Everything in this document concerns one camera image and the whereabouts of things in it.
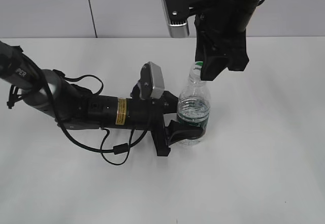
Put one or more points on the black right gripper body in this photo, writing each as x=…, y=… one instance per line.
x=225, y=22

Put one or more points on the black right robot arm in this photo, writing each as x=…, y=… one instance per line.
x=177, y=13

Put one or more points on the white bottle cap green logo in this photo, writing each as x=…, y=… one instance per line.
x=195, y=69

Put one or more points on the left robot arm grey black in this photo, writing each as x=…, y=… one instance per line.
x=78, y=108

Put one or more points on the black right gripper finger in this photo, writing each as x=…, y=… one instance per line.
x=212, y=67
x=203, y=45

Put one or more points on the clear water bottle green label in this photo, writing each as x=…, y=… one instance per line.
x=194, y=102

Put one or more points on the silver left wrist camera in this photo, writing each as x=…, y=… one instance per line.
x=151, y=82

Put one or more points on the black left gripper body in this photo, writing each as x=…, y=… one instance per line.
x=148, y=116

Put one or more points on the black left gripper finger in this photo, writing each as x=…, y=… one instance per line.
x=184, y=133
x=170, y=102

